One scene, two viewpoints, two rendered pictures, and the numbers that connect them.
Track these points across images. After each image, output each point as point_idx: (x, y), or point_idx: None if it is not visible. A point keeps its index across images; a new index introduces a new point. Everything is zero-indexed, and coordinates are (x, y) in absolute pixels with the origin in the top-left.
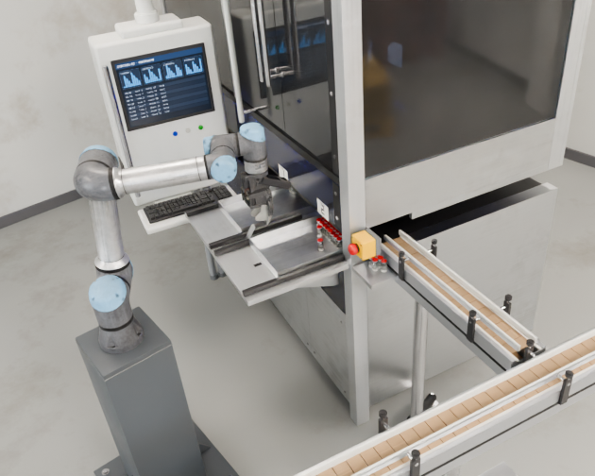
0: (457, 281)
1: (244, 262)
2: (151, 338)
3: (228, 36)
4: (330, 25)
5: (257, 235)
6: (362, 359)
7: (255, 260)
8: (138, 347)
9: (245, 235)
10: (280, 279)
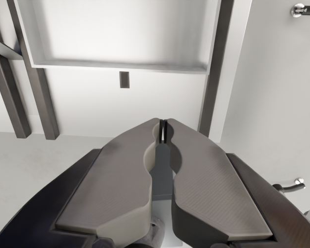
0: None
1: (101, 99)
2: (159, 211)
3: None
4: None
5: (26, 42)
6: None
7: (106, 77)
8: (164, 222)
9: (2, 58)
10: (219, 73)
